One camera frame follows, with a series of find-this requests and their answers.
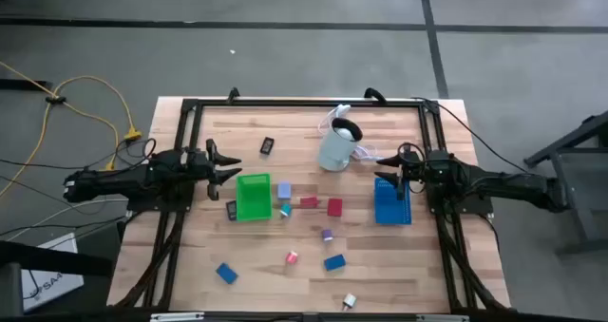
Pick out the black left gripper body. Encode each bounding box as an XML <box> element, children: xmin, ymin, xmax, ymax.
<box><xmin>187</xmin><ymin>139</ymin><xmax>220</xmax><ymax>201</ymax></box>

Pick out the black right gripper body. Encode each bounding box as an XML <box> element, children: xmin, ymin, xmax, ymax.
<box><xmin>396</xmin><ymin>150</ymin><xmax>452</xmax><ymax>200</ymax></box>

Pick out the blue rectangular box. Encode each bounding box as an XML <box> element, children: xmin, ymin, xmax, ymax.
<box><xmin>215</xmin><ymin>262</ymin><xmax>239</xmax><ymax>286</ymax></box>
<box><xmin>323</xmin><ymin>254</ymin><xmax>347</xmax><ymax>273</ymax></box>

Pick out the blue plastic basket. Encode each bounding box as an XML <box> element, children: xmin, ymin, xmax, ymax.
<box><xmin>373</xmin><ymin>177</ymin><xmax>413</xmax><ymax>226</ymax></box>

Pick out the green plastic basket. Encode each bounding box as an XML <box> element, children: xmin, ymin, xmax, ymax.
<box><xmin>235</xmin><ymin>172</ymin><xmax>274</xmax><ymax>223</ymax></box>

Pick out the white cylindrical desk lamp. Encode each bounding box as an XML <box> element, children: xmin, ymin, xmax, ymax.
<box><xmin>316</xmin><ymin>117</ymin><xmax>364</xmax><ymax>173</ymax></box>

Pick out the grey metal stand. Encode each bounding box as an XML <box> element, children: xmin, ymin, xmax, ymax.
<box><xmin>523</xmin><ymin>110</ymin><xmax>608</xmax><ymax>256</ymax></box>

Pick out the wide black bar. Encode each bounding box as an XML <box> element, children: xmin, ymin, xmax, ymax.
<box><xmin>0</xmin><ymin>239</ymin><xmax>115</xmax><ymax>278</ymax></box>

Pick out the white printed cardboard box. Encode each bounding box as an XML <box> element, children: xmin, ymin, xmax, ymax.
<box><xmin>21</xmin><ymin>232</ymin><xmax>86</xmax><ymax>313</ymax></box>

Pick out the black flat bar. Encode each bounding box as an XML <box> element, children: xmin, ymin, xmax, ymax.
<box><xmin>0</xmin><ymin>78</ymin><xmax>53</xmax><ymax>91</ymax></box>

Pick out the grey box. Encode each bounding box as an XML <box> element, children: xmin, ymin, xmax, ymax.
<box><xmin>0</xmin><ymin>262</ymin><xmax>25</xmax><ymax>319</ymax></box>

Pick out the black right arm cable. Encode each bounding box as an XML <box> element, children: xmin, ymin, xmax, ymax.
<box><xmin>397</xmin><ymin>142</ymin><xmax>427</xmax><ymax>195</ymax></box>

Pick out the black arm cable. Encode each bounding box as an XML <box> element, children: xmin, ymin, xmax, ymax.
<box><xmin>113</xmin><ymin>137</ymin><xmax>158</xmax><ymax>171</ymax></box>
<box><xmin>397</xmin><ymin>142</ymin><xmax>427</xmax><ymax>195</ymax></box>

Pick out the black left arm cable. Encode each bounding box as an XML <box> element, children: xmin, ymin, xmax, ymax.
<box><xmin>113</xmin><ymin>137</ymin><xmax>158</xmax><ymax>171</ymax></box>

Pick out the long black cable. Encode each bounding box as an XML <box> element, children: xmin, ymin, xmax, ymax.
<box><xmin>410</xmin><ymin>96</ymin><xmax>528</xmax><ymax>174</ymax></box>

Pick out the black aluminium rig frame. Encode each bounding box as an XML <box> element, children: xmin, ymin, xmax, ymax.
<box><xmin>113</xmin><ymin>87</ymin><xmax>509</xmax><ymax>313</ymax></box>

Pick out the yellow extension cable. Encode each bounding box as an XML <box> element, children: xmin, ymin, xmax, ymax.
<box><xmin>0</xmin><ymin>60</ymin><xmax>143</xmax><ymax>199</ymax></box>

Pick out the white floor cable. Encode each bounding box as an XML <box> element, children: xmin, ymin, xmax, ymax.
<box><xmin>4</xmin><ymin>197</ymin><xmax>129</xmax><ymax>242</ymax></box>

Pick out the silver metal bracket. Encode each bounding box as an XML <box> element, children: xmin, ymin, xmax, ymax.
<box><xmin>416</xmin><ymin>313</ymin><xmax>470</xmax><ymax>322</ymax></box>
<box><xmin>149</xmin><ymin>312</ymin><xmax>205</xmax><ymax>322</ymax></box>

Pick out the black floor cable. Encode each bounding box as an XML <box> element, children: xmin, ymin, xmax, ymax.
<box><xmin>0</xmin><ymin>139</ymin><xmax>143</xmax><ymax>171</ymax></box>
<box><xmin>0</xmin><ymin>174</ymin><xmax>96</xmax><ymax>217</ymax></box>

